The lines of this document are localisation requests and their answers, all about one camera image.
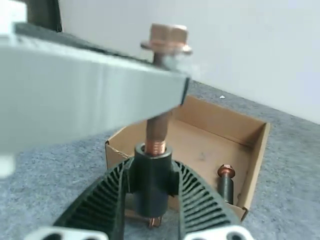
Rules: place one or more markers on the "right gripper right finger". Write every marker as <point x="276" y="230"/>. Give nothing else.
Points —
<point x="200" y="205"/>

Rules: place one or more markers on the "cardboard box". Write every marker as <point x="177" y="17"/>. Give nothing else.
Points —
<point x="212" y="140"/>

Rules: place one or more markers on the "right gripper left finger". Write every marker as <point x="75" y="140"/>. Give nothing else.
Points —
<point x="100" y="200"/>

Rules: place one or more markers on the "black cylindrical sleeve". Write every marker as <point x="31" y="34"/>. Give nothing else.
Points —
<point x="150" y="180"/>
<point x="227" y="190"/>

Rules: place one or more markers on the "copper flange bolt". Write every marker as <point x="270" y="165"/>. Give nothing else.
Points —
<point x="225" y="170"/>
<point x="153" y="220"/>
<point x="168" y="37"/>

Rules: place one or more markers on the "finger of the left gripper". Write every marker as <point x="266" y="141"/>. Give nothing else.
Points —
<point x="62" y="37"/>
<point x="75" y="100"/>

